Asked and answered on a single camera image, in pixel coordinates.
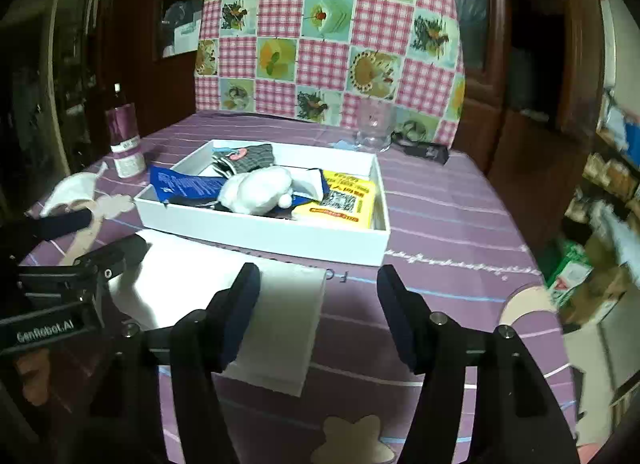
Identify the white face mask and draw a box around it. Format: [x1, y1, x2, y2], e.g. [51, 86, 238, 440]
[39, 164, 108, 219]

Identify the yellow-white small box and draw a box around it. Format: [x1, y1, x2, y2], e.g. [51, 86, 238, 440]
[292, 169, 377, 229]

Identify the wooden glass-door cabinet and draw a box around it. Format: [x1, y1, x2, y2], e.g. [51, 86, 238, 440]
[450, 0, 608, 227]

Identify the purple striped tablecloth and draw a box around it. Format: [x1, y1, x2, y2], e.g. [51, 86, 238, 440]
[20, 114, 586, 464]

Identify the clear glass cup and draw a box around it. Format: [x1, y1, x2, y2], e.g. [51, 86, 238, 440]
[354, 98, 396, 153]

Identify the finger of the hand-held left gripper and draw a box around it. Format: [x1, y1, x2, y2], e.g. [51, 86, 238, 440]
[0, 209, 96, 257]
[19, 234, 151, 291]

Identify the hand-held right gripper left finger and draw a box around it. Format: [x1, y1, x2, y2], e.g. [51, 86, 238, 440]
[90, 262, 262, 464]

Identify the white shallow box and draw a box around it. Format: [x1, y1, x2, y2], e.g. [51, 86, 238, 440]
[134, 139, 392, 267]

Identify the cluttered goods shelf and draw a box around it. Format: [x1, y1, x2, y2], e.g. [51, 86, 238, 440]
[562, 88, 640, 255]

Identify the blue printed packet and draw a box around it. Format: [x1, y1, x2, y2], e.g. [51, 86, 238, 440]
[148, 165, 228, 205]

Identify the white plush toy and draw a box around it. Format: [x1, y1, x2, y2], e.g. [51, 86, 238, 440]
[219, 165, 296, 215]

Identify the purple spray bottle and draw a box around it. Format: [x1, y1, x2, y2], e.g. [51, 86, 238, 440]
[104, 84, 147, 179]

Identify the wooden shelf cabinet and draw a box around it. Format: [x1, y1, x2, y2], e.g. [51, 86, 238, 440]
[95, 0, 213, 145]

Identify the person's left hand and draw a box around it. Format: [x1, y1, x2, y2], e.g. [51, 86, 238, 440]
[15, 349, 53, 407]

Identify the black clip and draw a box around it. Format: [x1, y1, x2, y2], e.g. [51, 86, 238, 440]
[392, 131, 449, 165]

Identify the white cardboard box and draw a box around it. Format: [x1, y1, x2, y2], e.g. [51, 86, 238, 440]
[172, 18, 203, 52]

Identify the green carton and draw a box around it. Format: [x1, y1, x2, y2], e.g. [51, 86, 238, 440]
[545, 239, 593, 307]

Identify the green plaid cloth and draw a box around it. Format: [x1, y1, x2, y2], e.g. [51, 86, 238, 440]
[210, 143, 276, 177]

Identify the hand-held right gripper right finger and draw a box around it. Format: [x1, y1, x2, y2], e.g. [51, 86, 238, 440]
[376, 264, 581, 464]

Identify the pink checked quilt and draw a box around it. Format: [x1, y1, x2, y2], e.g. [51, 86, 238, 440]
[194, 0, 467, 147]

